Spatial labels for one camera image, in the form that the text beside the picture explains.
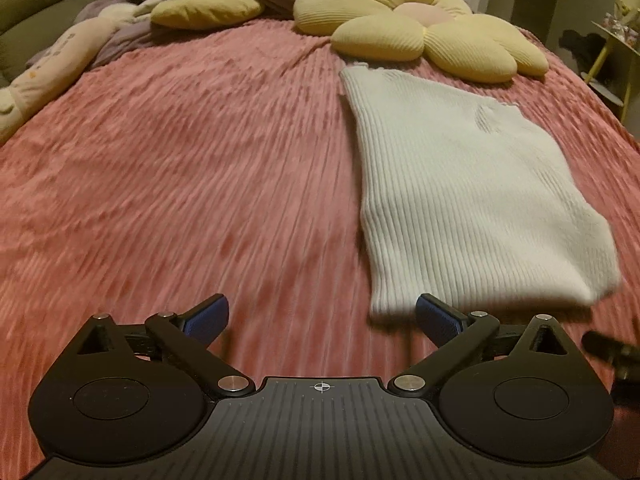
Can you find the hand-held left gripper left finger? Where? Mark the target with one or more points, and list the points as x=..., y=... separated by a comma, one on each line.
x=207, y=317

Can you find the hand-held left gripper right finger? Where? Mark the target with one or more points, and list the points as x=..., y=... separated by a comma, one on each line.
x=440, y=321

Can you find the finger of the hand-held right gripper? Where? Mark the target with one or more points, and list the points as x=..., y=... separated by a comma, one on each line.
x=606, y=344

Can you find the white ribbed knit sweater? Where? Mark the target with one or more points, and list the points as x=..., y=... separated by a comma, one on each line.
x=460, y=185

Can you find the pink ribbed bedspread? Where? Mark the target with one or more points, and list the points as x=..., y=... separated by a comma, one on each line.
x=200, y=185

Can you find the yellow side table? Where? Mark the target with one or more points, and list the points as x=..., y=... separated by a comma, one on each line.
x=607, y=55

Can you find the cream plush toy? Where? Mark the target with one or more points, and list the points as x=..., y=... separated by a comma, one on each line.
x=55, y=65

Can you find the yellow flower-shaped pillow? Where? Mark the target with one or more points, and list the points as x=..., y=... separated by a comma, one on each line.
x=380, y=30

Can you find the small yellow leaf pillow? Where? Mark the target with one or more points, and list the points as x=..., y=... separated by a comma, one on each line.
x=205, y=10

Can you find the wrapped flower bouquet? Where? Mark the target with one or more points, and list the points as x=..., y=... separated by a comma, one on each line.
x=622, y=10

